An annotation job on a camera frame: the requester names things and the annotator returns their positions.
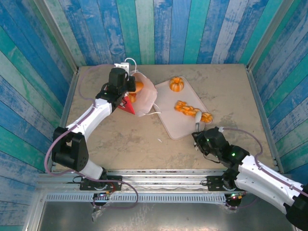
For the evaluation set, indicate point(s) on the red white paper bag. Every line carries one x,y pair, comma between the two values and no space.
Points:
146,96

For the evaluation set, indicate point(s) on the white silver tongs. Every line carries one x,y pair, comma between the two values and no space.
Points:
197,118

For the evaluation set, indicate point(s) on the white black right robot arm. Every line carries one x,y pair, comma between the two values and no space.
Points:
260,175

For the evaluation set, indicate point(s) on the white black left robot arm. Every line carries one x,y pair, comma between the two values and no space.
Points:
91,115

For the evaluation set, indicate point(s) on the pale plastic serving tray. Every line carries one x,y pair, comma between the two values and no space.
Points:
173,120

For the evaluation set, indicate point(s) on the controller board with LEDs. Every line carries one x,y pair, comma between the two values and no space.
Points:
102,194
234,197

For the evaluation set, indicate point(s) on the steel sheet shelf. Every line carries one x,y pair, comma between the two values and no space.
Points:
168,216

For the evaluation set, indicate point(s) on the clear plastic scrap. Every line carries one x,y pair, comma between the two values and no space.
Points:
96,214

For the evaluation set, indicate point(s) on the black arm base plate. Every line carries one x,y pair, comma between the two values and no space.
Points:
115,183
213,183

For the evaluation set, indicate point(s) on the aluminium table side rail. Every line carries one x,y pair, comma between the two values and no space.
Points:
257,96
69,96

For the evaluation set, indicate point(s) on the aluminium mounting rail beam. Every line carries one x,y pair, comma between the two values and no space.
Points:
168,179

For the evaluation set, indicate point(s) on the aluminium corner post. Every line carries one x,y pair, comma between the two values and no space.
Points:
266,36
60,36

